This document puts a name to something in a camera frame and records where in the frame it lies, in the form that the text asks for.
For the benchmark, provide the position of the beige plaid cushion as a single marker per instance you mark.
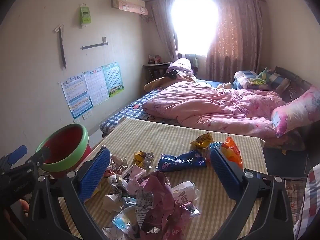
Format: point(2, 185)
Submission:
point(295, 195)

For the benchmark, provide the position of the black cloth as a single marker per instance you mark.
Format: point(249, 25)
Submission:
point(172, 74)

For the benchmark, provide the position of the green bordered wall poster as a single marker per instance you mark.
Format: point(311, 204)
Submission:
point(113, 80)

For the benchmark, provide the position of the yellow green book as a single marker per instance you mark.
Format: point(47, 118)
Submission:
point(256, 82)

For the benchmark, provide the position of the white wall socket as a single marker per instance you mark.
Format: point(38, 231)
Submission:
point(87, 115)

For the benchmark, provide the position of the angled dark wall bracket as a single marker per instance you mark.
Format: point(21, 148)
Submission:
point(61, 47)

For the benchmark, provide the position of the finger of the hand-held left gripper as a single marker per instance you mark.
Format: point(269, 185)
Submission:
point(17, 153)
point(37, 158)

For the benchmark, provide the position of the pink patterned curtain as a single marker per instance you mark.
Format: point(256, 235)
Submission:
point(162, 30)
point(232, 37)

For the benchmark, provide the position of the blue grey plaid pillow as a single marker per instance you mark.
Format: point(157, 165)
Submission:
point(278, 81)

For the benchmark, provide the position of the orange snack bag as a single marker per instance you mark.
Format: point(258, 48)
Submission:
point(233, 152)

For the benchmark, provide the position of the straight dark wall bracket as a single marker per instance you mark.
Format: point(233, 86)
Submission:
point(95, 45)

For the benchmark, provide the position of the folded pink blanket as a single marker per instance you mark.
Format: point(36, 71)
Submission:
point(180, 66)

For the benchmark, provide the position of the pink duvet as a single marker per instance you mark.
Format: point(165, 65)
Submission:
point(200, 105)

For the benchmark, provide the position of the yellow silver candy wrapper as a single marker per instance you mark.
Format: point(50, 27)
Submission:
point(141, 158)

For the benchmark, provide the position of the blue white checked pillow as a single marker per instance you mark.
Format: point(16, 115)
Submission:
point(243, 78)

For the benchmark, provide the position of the red bucket with green rim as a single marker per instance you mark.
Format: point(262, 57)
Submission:
point(65, 142)

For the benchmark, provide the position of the white red wall poster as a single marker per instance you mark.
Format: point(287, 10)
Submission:
point(96, 87)

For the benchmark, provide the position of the dark green cloth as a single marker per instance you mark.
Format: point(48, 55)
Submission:
point(193, 61)

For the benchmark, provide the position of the blue bordered wall poster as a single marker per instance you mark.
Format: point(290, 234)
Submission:
point(76, 95)

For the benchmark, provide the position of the pink wrapper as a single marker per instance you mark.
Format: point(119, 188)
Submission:
point(155, 195)

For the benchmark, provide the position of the green plush toy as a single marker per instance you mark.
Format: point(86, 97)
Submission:
point(264, 73)

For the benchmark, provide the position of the blue patterned snack bag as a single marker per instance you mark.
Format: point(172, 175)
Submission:
point(180, 163)

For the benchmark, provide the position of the clear plastic wrapper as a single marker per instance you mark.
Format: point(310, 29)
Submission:
point(185, 192)

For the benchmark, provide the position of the green wall pouch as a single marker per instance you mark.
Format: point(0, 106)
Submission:
point(85, 13)

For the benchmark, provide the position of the dark wooden desk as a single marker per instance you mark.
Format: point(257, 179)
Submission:
point(152, 66)

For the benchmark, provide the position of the yellow checked tablecloth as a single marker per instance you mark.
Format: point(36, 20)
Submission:
point(162, 135)

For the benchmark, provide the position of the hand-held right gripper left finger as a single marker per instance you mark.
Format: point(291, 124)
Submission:
point(96, 177)

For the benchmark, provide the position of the yellow plush blanket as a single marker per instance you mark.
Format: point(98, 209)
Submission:
point(155, 82)

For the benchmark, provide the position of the dark small box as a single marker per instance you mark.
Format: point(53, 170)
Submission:
point(151, 59)

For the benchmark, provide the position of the white plush toy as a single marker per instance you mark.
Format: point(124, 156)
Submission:
point(223, 86)

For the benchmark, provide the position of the red blue plaid cloth bundle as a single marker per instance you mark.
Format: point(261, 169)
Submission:
point(310, 200)

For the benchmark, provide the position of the yellow snack wrapper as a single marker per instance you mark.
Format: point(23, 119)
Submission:
point(202, 141)

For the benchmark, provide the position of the pink floral pillow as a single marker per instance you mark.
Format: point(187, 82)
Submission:
point(295, 110)

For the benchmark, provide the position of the air conditioner with pink cover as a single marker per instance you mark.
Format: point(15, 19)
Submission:
point(130, 5)

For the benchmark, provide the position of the dark headboard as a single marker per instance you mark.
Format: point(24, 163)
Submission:
point(295, 80)

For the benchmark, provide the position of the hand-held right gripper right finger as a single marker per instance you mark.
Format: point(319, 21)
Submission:
point(225, 177)

